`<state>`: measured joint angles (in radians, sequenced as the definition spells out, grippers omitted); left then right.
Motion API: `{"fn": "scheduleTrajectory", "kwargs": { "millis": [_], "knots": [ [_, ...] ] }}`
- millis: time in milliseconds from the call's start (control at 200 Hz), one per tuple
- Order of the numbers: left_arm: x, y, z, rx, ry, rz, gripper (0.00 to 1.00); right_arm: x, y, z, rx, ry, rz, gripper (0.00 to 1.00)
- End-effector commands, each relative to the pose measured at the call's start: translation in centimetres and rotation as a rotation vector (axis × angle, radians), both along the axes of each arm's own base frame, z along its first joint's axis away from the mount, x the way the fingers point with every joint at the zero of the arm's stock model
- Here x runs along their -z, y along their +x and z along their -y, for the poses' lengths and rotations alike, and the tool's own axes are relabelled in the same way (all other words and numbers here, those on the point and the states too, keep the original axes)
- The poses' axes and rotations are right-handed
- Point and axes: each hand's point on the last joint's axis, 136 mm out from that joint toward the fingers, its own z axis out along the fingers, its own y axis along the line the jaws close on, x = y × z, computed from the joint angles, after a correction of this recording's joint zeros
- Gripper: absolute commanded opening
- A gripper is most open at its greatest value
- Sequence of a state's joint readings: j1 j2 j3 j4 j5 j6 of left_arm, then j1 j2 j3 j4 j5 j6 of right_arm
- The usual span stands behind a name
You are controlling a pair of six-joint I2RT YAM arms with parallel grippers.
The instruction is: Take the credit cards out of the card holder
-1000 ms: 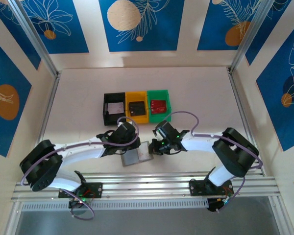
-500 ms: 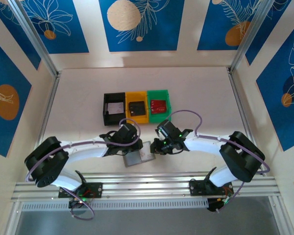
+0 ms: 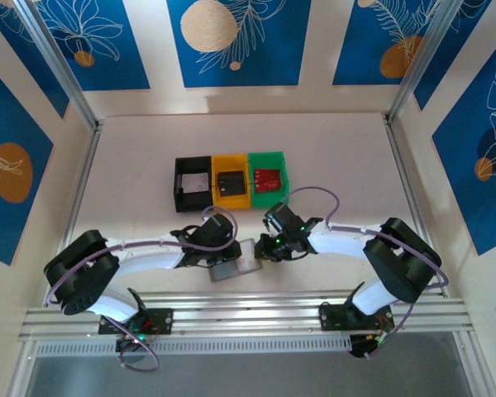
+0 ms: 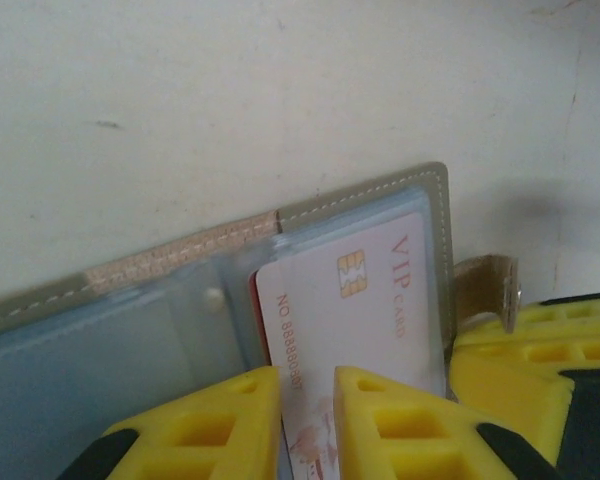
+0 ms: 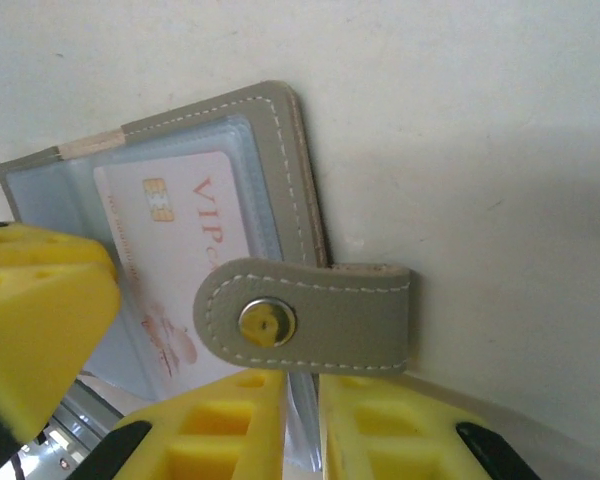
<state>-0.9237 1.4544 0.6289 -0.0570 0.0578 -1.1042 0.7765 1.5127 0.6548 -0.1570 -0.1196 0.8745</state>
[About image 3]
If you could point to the grey clear card holder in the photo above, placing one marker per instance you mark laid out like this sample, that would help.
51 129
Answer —
225 273

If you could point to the white blossom VIP card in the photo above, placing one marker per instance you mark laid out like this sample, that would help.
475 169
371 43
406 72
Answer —
248 260

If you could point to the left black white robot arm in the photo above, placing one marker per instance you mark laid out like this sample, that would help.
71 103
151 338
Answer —
82 273

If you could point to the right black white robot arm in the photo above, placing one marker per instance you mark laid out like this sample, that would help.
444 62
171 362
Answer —
405 260

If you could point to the red card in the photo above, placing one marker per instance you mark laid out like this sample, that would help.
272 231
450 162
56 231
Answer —
268 180

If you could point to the black card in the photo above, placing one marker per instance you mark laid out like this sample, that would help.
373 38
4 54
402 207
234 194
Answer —
232 183

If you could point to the yellow plastic bin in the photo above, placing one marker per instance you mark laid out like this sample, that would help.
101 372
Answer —
231 202

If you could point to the green plastic bin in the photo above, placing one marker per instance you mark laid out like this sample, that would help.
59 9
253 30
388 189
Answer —
268 199

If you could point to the black plastic bin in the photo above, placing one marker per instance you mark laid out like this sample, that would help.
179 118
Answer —
192 204

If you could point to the aluminium mounting rail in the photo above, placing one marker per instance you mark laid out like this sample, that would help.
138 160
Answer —
252 314

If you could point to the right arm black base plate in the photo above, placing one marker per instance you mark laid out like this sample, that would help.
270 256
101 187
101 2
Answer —
332 318

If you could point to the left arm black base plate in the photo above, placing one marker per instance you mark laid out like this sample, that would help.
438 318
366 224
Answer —
161 320

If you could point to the aluminium table side rail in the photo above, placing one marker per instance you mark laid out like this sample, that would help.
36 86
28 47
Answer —
403 165
82 182

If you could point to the aluminium frame post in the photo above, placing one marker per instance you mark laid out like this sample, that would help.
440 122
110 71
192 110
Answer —
64 70
421 62

